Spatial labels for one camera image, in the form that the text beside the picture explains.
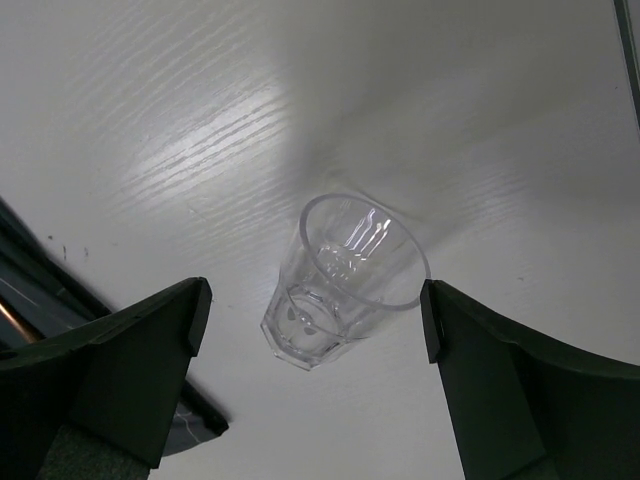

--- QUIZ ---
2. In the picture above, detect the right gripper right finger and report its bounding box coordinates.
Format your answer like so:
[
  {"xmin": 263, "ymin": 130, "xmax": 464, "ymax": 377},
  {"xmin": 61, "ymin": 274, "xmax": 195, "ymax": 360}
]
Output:
[{"xmin": 420, "ymin": 280, "xmax": 639, "ymax": 479}]

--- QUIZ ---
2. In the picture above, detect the clear faceted drinking glass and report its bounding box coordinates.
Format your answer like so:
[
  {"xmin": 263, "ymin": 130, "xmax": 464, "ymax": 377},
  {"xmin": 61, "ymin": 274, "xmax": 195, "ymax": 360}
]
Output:
[{"xmin": 260, "ymin": 193, "xmax": 431, "ymax": 371}]

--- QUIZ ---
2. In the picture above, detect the copper knife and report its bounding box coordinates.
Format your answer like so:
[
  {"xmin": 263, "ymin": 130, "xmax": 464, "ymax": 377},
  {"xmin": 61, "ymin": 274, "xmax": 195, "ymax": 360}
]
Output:
[{"xmin": 1, "ymin": 299, "xmax": 42, "ymax": 343}]

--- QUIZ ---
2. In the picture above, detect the right aluminium rail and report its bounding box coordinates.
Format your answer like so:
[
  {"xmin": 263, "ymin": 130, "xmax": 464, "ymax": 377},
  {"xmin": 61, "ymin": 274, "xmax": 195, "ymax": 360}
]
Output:
[{"xmin": 613, "ymin": 0, "xmax": 640, "ymax": 123}]

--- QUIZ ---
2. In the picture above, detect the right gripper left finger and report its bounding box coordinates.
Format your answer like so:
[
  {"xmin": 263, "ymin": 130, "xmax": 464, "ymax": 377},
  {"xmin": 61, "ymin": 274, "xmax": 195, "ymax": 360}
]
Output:
[{"xmin": 1, "ymin": 277, "xmax": 212, "ymax": 479}]

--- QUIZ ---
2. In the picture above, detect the dark grey checked cloth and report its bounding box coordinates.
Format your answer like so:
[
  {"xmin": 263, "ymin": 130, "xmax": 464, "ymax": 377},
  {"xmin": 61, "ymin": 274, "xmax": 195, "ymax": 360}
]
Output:
[{"xmin": 1, "ymin": 202, "xmax": 229, "ymax": 457}]

